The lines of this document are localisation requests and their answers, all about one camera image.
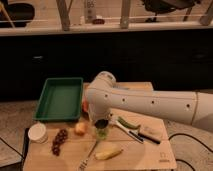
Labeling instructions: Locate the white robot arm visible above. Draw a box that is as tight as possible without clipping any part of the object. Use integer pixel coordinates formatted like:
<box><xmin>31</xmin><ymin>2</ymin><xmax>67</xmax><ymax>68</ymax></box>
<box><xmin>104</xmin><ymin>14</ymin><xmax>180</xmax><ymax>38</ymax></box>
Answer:
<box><xmin>85</xmin><ymin>71</ymin><xmax>213</xmax><ymax>133</ymax></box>

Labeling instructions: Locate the yellow onion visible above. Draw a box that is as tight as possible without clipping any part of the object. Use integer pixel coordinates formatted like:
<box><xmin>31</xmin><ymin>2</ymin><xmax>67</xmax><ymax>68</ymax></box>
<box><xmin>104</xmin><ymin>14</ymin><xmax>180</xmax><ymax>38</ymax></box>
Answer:
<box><xmin>74</xmin><ymin>122</ymin><xmax>87</xmax><ymax>136</ymax></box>

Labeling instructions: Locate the orange red cup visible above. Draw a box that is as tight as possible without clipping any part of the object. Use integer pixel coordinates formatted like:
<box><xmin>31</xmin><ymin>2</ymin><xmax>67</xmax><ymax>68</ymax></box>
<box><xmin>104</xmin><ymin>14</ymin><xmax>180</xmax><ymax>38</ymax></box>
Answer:
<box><xmin>82</xmin><ymin>100</ymin><xmax>88</xmax><ymax>113</ymax></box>

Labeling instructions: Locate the green pea pod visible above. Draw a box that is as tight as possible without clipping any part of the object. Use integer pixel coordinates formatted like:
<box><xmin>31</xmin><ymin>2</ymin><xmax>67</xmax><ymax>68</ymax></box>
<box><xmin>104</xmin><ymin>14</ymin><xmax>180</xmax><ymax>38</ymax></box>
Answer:
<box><xmin>118</xmin><ymin>117</ymin><xmax>140</xmax><ymax>130</ymax></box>

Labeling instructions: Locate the bunch of red grapes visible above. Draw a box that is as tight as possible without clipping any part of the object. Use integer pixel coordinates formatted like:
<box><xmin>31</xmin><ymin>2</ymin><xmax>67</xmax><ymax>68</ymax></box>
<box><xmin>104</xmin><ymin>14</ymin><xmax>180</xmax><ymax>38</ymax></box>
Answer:
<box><xmin>52</xmin><ymin>129</ymin><xmax>68</xmax><ymax>156</ymax></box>

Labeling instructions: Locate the metal fork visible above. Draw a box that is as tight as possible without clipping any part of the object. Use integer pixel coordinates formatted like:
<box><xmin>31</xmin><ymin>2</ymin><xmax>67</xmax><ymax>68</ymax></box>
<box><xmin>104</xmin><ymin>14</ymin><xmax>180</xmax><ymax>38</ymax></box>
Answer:
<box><xmin>77</xmin><ymin>140</ymin><xmax>100</xmax><ymax>171</ymax></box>

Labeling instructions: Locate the green plastic tray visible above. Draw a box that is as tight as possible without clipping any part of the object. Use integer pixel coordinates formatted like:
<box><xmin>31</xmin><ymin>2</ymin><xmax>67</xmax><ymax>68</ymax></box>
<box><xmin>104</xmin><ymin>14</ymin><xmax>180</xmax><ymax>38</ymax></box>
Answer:
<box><xmin>34</xmin><ymin>77</ymin><xmax>83</xmax><ymax>122</ymax></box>

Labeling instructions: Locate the white paper cup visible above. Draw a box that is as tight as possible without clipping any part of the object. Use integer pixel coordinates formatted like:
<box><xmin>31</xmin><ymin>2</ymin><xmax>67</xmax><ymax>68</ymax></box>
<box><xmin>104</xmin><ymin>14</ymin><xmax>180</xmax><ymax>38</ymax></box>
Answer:
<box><xmin>28</xmin><ymin>123</ymin><xmax>48</xmax><ymax>143</ymax></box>

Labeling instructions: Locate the black office chair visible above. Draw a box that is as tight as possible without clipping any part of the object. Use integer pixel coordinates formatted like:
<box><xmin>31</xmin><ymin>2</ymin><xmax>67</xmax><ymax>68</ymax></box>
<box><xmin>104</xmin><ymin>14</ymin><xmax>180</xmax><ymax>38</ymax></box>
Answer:
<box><xmin>141</xmin><ymin>0</ymin><xmax>202</xmax><ymax>23</ymax></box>

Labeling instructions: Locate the black chair left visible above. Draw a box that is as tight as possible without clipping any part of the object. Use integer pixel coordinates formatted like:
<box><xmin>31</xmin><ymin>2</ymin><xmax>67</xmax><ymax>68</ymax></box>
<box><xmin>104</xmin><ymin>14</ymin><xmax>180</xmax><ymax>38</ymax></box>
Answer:
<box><xmin>0</xmin><ymin>0</ymin><xmax>35</xmax><ymax>28</ymax></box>

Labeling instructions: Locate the black cable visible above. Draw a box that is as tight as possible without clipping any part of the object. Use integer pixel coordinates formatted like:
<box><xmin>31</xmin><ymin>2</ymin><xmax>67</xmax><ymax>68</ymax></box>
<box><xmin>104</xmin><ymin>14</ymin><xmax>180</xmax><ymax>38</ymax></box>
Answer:
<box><xmin>168</xmin><ymin>132</ymin><xmax>213</xmax><ymax>171</ymax></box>

